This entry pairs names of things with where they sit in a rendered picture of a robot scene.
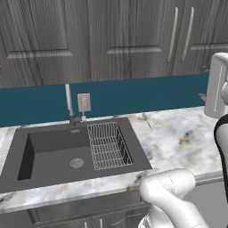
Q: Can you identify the plain grey base front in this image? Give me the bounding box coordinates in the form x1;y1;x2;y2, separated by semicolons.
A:
180;179;228;228

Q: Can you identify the long silver door handle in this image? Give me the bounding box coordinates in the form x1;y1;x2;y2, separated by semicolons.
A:
181;6;196;63
167;6;180;63

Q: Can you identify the dark grey sink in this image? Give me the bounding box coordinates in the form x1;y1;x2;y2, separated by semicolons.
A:
0;116;154;194

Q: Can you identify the grey sink tap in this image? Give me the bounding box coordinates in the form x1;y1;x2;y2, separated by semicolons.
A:
64;83;83;126

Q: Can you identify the small dark grey fitting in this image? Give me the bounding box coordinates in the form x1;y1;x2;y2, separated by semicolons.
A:
198;93;208;105

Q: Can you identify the round metal sink drain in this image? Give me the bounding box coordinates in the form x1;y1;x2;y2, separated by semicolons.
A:
69;158;86;169

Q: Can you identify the wire dish rack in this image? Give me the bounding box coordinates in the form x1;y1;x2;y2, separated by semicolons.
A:
86;121;134;171

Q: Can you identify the small blue-headed brush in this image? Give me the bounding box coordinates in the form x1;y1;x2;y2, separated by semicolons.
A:
141;112;153;130

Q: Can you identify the grey base cupboard door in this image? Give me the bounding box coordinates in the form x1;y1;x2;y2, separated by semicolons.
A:
92;208;151;228
31;217;95;228

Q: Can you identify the white wall socket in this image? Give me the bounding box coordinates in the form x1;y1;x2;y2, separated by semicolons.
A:
77;93;92;113

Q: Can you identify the grey wood wall cupboard door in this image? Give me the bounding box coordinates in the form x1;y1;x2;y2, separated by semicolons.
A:
0;0;90;89
86;0;185;83
171;0;228;77

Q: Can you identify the grey panel under sink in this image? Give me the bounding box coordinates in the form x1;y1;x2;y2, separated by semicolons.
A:
27;190;150;225

